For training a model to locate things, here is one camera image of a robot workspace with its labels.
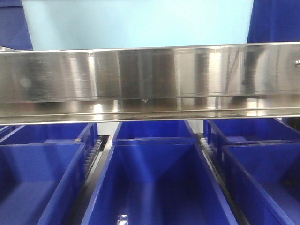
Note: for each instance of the dark blue bin rear middle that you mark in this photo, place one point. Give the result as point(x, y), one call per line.
point(149, 132)

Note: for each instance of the light blue bin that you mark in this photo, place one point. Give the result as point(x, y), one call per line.
point(96, 24)

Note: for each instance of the dark blue bin rear right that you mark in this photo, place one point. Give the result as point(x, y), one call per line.
point(248, 131)

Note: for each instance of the dark blue bin upper right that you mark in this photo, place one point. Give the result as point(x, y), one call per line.
point(274, 21)

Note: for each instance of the dark blue bin lower right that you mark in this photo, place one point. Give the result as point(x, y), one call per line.
point(264, 181)

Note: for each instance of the dark blue bin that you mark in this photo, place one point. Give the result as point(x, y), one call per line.
point(248, 131)
point(14, 32)
point(53, 133)
point(157, 184)
point(274, 21)
point(39, 183)
point(149, 132)
point(264, 181)

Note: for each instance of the dark blue bin lower middle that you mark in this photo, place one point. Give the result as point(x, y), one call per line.
point(157, 184)

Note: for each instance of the steel shelf front rail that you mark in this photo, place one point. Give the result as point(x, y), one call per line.
point(167, 83)

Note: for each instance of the dark blue bin upper left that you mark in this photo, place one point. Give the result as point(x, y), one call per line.
point(14, 32)

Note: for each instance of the dark blue bin rear left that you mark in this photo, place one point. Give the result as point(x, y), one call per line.
point(53, 133)

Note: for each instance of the dark blue bin lower left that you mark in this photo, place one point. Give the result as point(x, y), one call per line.
point(39, 183)

